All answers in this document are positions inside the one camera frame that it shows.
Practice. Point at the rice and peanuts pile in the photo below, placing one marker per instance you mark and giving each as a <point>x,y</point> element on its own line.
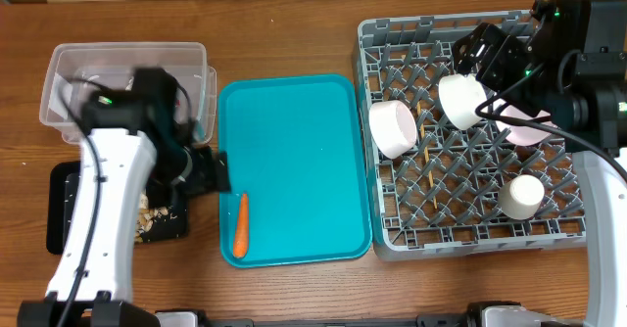
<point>149,217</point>

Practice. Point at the pink bowl with food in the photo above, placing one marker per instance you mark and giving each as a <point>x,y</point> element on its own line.
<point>392,127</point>

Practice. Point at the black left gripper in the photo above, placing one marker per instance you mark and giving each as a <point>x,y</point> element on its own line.
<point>215,176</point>

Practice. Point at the teal plastic tray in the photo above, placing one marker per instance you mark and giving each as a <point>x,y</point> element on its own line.
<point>294,146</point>

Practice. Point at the pale green cup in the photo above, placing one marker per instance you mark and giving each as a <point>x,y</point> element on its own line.
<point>520,198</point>

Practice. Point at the clear plastic bin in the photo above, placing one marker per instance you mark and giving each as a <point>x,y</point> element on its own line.
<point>112,64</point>

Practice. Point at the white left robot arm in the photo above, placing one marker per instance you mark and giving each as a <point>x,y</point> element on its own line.
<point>128,137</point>

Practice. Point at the large white plate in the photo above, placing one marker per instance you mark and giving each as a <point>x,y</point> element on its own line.
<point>521,135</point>

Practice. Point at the grey dishwasher rack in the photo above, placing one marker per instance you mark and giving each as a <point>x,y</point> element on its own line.
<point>469,167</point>

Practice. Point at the black tray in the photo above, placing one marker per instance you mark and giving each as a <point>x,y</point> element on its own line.
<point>64,179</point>

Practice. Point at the orange carrot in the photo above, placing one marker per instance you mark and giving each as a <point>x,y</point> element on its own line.
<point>241,236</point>

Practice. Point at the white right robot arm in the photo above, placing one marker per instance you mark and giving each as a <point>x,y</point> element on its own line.
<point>568,78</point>

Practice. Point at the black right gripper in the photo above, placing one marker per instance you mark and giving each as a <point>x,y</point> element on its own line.
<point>479,49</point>

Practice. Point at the white bowl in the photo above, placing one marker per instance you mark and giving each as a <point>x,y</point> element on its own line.
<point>459,97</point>

